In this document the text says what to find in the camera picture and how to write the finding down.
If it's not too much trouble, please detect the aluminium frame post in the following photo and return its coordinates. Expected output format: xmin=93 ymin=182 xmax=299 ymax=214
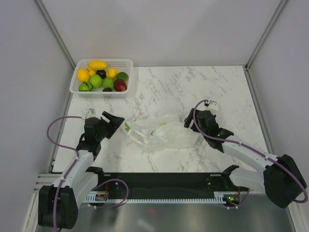
xmin=243 ymin=0 xmax=290 ymax=72
xmin=33 ymin=0 xmax=76 ymax=69

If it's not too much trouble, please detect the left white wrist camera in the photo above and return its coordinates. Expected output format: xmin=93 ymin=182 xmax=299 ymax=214
xmin=82 ymin=108 xmax=97 ymax=120

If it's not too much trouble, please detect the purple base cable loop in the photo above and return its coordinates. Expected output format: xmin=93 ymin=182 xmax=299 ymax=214
xmin=90 ymin=178 xmax=131 ymax=210

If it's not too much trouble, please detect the dark brown fake fruit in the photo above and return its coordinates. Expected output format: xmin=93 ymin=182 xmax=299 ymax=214
xmin=102 ymin=87 xmax=112 ymax=92

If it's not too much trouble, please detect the green red fake mango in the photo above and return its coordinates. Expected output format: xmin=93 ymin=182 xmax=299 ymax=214
xmin=116 ymin=72 xmax=129 ymax=82

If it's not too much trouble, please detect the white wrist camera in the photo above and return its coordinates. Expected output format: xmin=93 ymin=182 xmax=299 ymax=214
xmin=204 ymin=100 xmax=219 ymax=112
xmin=82 ymin=108 xmax=97 ymax=120

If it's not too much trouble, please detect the large yellow fake lemon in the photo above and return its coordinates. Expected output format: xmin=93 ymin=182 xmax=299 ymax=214
xmin=77 ymin=69 xmax=90 ymax=83

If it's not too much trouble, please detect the left aluminium frame post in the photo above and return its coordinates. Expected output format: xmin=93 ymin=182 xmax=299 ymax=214
xmin=33 ymin=0 xmax=76 ymax=69

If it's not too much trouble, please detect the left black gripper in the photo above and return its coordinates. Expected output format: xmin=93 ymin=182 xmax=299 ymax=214
xmin=96 ymin=112 xmax=124 ymax=142

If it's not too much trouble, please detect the small yellow fake lemon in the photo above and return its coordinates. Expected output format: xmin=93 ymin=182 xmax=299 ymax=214
xmin=86 ymin=67 xmax=96 ymax=76

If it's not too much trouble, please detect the green fake guava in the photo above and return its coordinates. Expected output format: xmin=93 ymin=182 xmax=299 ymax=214
xmin=102 ymin=77 xmax=114 ymax=89

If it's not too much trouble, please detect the yellow fake mango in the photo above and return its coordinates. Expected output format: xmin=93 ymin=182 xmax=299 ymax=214
xmin=88 ymin=60 xmax=108 ymax=71

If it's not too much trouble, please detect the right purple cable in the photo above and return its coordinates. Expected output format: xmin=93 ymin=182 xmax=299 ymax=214
xmin=193 ymin=99 xmax=308 ymax=203

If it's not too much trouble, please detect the white plastic fruit basket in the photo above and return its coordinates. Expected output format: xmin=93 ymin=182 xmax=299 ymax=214
xmin=70 ymin=58 xmax=135 ymax=98

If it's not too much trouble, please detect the right aluminium frame post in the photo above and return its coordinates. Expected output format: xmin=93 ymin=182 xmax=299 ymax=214
xmin=243 ymin=0 xmax=290 ymax=72

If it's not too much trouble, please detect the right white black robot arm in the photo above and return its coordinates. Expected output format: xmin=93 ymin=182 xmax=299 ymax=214
xmin=184 ymin=108 xmax=309 ymax=208

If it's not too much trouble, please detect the dark purple fake fruit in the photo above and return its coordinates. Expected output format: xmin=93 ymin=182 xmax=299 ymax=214
xmin=96 ymin=70 xmax=106 ymax=79

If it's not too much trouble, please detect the white lemon-print plastic bag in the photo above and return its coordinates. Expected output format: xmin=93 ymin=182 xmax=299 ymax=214
xmin=121 ymin=114 xmax=199 ymax=152

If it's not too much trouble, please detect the dark red fake apple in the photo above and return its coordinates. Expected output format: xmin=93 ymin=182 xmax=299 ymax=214
xmin=114 ymin=79 xmax=127 ymax=92

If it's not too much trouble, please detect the yellow fake orange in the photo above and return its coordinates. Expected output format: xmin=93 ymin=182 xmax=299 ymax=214
xmin=106 ymin=68 xmax=119 ymax=78

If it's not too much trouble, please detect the white slotted cable duct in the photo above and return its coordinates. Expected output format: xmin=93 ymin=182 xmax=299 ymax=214
xmin=82 ymin=192 xmax=239 ymax=204

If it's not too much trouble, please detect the large green fake apple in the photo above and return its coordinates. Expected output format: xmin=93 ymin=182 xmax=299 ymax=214
xmin=89 ymin=74 xmax=102 ymax=88

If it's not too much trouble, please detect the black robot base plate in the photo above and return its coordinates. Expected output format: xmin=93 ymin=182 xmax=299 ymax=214
xmin=86 ymin=168 xmax=253 ymax=200

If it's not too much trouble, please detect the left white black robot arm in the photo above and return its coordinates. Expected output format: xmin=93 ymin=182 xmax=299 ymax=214
xmin=38 ymin=111 xmax=125 ymax=232

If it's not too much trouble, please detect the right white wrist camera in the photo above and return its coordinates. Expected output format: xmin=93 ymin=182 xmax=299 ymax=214
xmin=204 ymin=100 xmax=219 ymax=112

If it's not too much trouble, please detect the green black-striped fake fruit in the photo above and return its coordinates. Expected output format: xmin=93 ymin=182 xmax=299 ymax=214
xmin=78 ymin=83 xmax=93 ymax=92

